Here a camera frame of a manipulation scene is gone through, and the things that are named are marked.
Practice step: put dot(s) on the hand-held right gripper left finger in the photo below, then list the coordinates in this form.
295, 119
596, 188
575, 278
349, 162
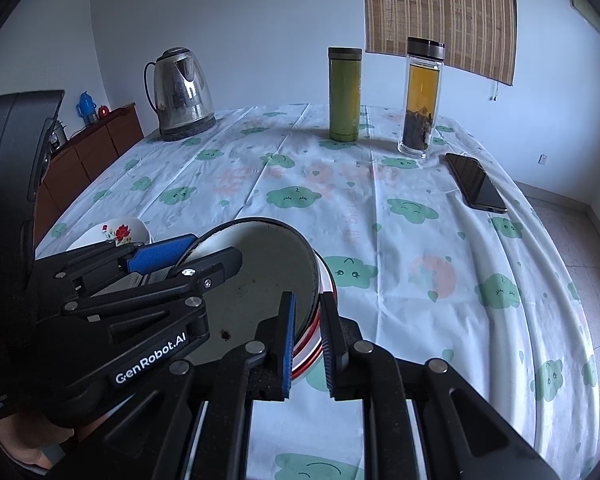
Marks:
287, 350

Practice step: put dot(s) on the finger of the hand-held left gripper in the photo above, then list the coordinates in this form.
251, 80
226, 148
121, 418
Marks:
162, 254
215, 265

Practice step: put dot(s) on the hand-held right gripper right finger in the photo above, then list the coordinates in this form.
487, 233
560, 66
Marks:
329, 350

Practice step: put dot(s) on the red flower white plate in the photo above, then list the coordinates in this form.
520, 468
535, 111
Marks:
122, 230

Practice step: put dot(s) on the person's left hand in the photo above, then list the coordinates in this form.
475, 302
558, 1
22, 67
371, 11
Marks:
35, 437

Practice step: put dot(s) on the brown wooden sideboard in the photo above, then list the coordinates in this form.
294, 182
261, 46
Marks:
90, 155

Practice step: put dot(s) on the small red pot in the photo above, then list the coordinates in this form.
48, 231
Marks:
103, 110

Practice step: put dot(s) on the silver rice cooker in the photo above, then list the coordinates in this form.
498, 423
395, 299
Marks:
59, 135

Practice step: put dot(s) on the stainless steel electric kettle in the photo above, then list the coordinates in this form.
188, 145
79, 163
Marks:
180, 95

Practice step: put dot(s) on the blue thermos jug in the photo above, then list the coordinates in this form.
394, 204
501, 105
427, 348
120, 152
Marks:
86, 109

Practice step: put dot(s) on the green thermos bottle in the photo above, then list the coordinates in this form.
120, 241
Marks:
345, 100

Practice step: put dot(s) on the black smartphone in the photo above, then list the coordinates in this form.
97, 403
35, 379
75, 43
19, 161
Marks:
475, 182

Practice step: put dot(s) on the glass tea bottle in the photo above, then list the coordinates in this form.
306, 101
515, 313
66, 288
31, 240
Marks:
420, 100

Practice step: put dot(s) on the bamboo window blind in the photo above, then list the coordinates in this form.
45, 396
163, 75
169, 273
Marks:
440, 10

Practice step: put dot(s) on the framed wall notice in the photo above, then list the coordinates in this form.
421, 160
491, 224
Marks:
585, 7

